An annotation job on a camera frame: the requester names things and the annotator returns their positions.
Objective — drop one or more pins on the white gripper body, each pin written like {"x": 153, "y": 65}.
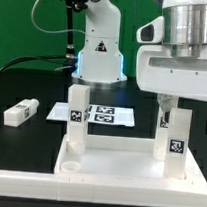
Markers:
{"x": 159, "y": 72}

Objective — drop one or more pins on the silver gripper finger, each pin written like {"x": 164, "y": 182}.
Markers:
{"x": 165, "y": 103}

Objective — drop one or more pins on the white desk top tray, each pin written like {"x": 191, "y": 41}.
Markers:
{"x": 123, "y": 157}

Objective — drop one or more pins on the white marker tag plate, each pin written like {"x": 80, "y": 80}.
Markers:
{"x": 97, "y": 114}

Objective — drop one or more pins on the white L-shaped corner fence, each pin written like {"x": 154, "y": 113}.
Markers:
{"x": 76, "y": 187}

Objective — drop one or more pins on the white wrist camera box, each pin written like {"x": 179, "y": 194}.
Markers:
{"x": 152, "y": 32}

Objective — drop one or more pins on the black camera stand pole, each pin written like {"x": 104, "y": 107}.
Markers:
{"x": 69, "y": 66}

